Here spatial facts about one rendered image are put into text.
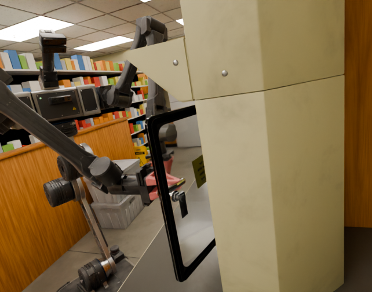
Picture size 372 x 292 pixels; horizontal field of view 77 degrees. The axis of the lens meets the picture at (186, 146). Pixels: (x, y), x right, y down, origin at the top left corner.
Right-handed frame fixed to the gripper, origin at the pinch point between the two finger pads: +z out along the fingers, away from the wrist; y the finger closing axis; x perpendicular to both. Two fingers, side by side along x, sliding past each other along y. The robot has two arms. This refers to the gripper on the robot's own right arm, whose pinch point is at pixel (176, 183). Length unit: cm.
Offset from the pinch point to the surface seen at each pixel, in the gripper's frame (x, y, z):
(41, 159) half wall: 103, -21, -184
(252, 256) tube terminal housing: -13.0, -8.9, 19.2
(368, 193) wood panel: 24, -15, 49
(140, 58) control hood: -13.3, 29.3, 4.0
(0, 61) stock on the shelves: 131, 79, -236
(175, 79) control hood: -13.2, 25.0, 9.7
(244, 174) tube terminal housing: -13.0, 7.6, 19.3
